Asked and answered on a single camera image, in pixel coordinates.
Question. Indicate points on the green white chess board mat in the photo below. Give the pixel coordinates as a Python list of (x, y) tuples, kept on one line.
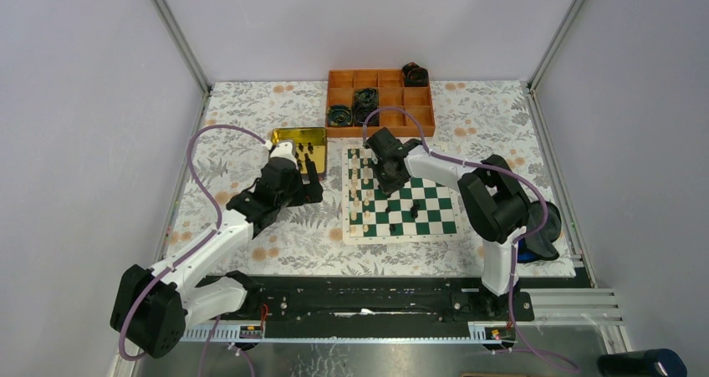
[(439, 219)]

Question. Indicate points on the white chess pieces row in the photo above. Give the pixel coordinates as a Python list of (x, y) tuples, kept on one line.
[(360, 184)]

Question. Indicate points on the black tape roll in tray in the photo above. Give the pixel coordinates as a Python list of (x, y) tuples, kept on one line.
[(363, 115), (367, 97), (339, 115)]

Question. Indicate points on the dark grey cloth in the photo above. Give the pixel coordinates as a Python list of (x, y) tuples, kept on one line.
[(542, 241)]

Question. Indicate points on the blue cloth pouch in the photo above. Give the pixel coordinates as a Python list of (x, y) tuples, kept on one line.
[(526, 255)]

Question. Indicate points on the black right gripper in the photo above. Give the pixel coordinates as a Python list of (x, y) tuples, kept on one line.
[(389, 189)]

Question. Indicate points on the orange wooden compartment tray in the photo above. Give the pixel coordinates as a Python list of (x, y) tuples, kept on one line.
[(405, 111)]

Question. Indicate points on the gold metal tin box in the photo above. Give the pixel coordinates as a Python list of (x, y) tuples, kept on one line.
[(306, 143)]

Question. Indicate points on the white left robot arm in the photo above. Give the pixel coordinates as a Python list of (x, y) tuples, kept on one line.
[(156, 305)]

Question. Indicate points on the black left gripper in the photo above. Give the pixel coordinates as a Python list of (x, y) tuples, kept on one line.
[(308, 193)]

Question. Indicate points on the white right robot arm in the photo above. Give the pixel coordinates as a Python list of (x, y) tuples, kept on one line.
[(495, 203)]

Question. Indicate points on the black tape roll behind tray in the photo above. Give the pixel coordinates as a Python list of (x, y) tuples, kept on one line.
[(414, 75)]

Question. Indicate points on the floral table cloth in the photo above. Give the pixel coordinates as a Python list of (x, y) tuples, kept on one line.
[(474, 119)]

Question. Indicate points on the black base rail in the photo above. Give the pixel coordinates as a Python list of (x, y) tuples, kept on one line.
[(375, 307)]

